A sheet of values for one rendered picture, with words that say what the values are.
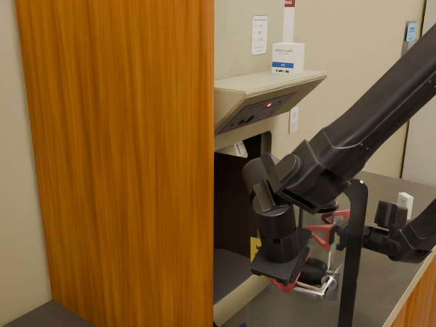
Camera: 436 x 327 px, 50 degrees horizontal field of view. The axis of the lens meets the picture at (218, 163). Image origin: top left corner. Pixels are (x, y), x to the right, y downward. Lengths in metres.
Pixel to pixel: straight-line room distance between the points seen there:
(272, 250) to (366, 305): 0.60
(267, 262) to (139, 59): 0.39
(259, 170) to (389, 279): 0.75
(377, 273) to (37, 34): 1.05
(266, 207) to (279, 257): 0.09
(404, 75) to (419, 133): 3.34
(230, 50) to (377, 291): 0.75
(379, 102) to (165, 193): 0.40
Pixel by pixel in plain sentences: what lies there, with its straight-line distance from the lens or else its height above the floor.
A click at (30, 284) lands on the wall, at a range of 1.27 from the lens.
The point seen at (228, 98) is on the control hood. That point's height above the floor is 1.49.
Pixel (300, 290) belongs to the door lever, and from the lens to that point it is 0.80.
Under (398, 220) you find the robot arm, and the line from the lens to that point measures 1.18.
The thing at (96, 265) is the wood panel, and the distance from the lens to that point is 1.06.
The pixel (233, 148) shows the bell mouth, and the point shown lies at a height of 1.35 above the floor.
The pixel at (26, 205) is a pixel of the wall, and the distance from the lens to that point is 1.19.
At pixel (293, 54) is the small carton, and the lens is 0.96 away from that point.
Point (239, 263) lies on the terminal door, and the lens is 0.90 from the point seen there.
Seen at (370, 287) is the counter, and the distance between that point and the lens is 1.33.
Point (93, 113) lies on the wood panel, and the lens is 0.92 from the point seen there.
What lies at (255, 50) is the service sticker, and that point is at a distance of 0.99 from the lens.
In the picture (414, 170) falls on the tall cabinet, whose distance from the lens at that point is 4.03.
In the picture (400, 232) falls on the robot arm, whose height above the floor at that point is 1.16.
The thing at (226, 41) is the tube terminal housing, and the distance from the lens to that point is 0.91.
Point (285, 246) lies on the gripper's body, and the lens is 0.70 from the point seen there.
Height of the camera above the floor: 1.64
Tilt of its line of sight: 19 degrees down
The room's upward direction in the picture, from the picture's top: straight up
